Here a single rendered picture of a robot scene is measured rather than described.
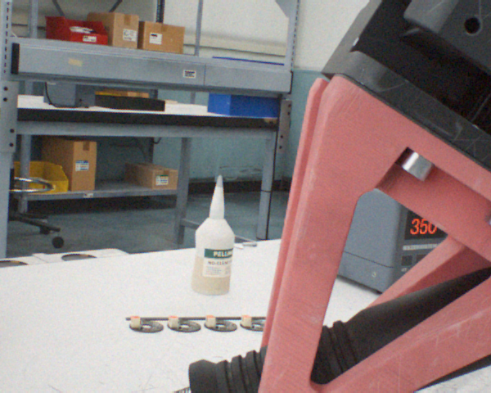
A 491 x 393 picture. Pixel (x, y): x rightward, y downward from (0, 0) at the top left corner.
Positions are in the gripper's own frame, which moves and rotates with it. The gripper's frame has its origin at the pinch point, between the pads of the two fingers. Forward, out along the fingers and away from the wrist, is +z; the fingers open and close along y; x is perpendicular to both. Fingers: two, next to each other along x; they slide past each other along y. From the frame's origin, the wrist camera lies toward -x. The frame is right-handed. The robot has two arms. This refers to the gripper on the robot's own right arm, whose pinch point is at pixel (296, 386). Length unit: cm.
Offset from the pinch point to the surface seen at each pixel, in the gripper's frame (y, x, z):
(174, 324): -37.7, -0.3, 12.9
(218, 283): -47.5, 1.7, 11.1
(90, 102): -279, -53, 38
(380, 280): -52, 14, 4
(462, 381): -32.6, 17.4, 4.2
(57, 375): -27.0, -5.4, 15.8
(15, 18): -468, -147, 47
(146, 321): -38.4, -2.1, 14.0
